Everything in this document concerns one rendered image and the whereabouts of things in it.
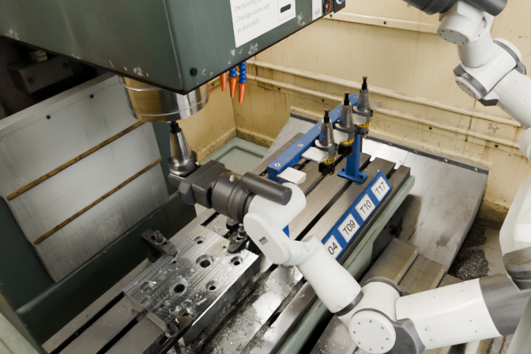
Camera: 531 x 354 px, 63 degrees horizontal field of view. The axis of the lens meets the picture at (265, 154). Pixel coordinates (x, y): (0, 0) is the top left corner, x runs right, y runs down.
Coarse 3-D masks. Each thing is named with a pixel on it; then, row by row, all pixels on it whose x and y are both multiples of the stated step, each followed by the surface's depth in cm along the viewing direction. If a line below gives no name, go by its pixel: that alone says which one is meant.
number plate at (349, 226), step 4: (348, 216) 133; (344, 220) 132; (348, 220) 132; (352, 220) 133; (344, 224) 131; (348, 224) 132; (352, 224) 133; (356, 224) 134; (340, 228) 129; (344, 228) 130; (348, 228) 131; (352, 228) 132; (356, 228) 133; (344, 232) 130; (348, 232) 131; (352, 232) 132; (344, 236) 129; (348, 236) 130; (348, 240) 130
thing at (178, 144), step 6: (180, 132) 87; (174, 138) 87; (180, 138) 87; (174, 144) 88; (180, 144) 88; (186, 144) 89; (174, 150) 88; (180, 150) 88; (186, 150) 89; (174, 156) 89; (180, 156) 89; (186, 156) 89; (192, 156) 91; (174, 162) 90; (180, 162) 89
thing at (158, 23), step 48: (0, 0) 78; (48, 0) 68; (96, 0) 60; (144, 0) 53; (192, 0) 54; (48, 48) 77; (96, 48) 66; (144, 48) 58; (192, 48) 57; (240, 48) 64
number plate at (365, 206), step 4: (364, 196) 140; (364, 200) 139; (368, 200) 140; (360, 204) 138; (364, 204) 139; (368, 204) 140; (372, 204) 141; (356, 208) 136; (360, 208) 137; (364, 208) 138; (368, 208) 139; (372, 208) 140; (360, 212) 136; (364, 212) 137; (368, 212) 138; (360, 216) 136; (364, 216) 137
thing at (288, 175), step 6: (288, 168) 112; (282, 174) 110; (288, 174) 110; (294, 174) 110; (300, 174) 110; (306, 174) 110; (282, 180) 109; (288, 180) 108; (294, 180) 108; (300, 180) 108
